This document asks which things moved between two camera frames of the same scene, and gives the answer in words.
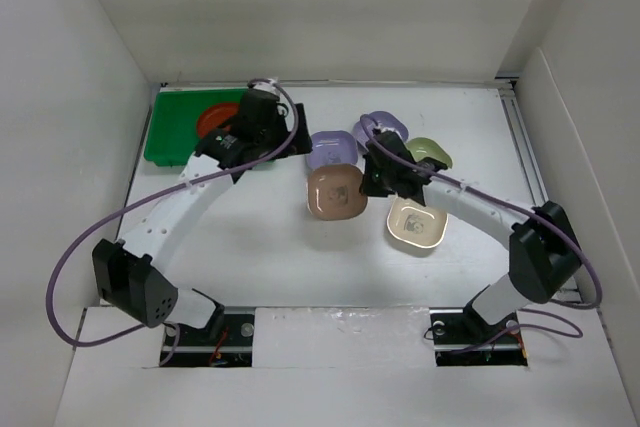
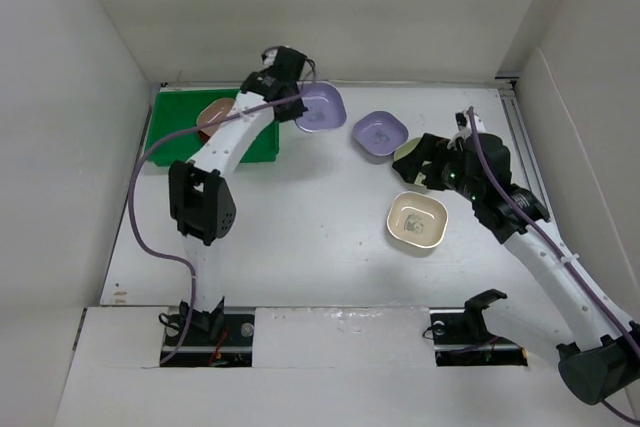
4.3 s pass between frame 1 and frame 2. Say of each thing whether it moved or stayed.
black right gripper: moved
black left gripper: moved
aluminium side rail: stayed
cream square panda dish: stayed
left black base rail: stayed
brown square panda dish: moved
